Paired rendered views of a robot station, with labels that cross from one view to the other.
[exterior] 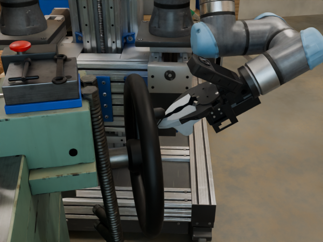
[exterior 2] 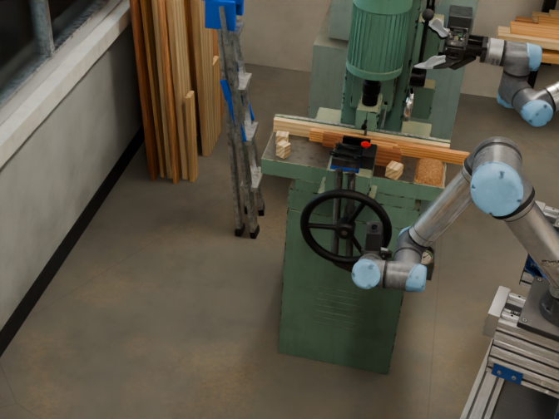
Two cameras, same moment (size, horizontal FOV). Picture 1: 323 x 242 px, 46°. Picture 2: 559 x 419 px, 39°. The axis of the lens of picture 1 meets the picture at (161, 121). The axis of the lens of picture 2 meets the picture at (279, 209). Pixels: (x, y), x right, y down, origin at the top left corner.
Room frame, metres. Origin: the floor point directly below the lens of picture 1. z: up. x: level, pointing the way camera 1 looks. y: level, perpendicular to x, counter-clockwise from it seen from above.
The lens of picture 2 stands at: (1.11, -1.86, 2.34)
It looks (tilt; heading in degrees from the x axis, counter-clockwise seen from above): 37 degrees down; 113
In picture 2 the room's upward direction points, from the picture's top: 3 degrees clockwise
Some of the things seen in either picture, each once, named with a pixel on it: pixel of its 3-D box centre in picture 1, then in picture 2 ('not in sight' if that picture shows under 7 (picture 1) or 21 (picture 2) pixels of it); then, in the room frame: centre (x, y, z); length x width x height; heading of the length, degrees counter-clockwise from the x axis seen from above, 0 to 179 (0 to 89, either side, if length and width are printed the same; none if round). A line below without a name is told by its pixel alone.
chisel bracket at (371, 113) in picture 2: not in sight; (368, 112); (0.48, 0.39, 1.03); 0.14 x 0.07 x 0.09; 102
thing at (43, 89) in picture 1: (40, 72); (353, 155); (0.51, 0.18, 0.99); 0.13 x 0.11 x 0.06; 12
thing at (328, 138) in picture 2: not in sight; (358, 144); (0.47, 0.35, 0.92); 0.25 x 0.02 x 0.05; 12
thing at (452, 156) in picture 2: not in sight; (388, 146); (0.56, 0.39, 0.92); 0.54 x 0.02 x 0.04; 12
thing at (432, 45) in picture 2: not in sight; (427, 39); (0.59, 0.61, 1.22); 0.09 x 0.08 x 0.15; 102
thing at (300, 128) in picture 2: not in sight; (359, 137); (0.46, 0.39, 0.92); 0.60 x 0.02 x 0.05; 12
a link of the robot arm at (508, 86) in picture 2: not in sight; (515, 89); (0.92, 0.35, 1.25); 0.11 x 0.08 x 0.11; 127
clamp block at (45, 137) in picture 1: (46, 117); (349, 174); (0.50, 0.18, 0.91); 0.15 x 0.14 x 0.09; 12
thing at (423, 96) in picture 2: not in sight; (419, 98); (0.60, 0.58, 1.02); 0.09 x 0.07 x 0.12; 12
